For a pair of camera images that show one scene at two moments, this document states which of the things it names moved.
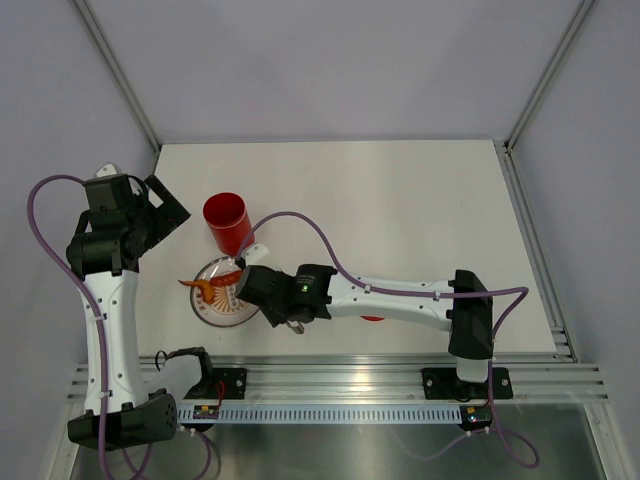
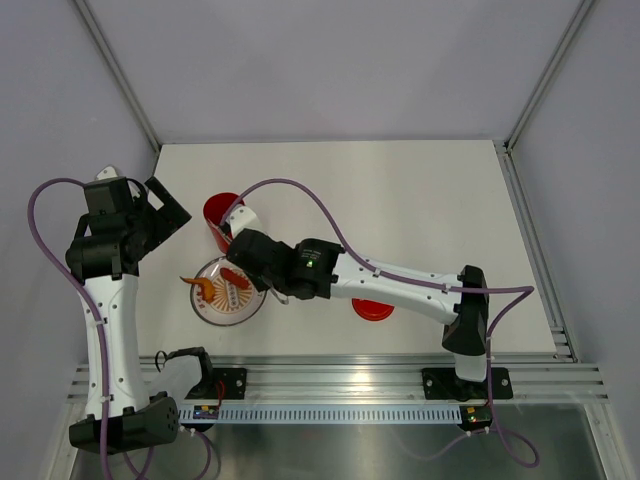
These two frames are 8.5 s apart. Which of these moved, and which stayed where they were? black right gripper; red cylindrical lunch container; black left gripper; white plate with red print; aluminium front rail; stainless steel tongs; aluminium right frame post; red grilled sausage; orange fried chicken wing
Moved: red grilled sausage; stainless steel tongs; black right gripper
Stayed: aluminium right frame post; black left gripper; aluminium front rail; orange fried chicken wing; red cylindrical lunch container; white plate with red print
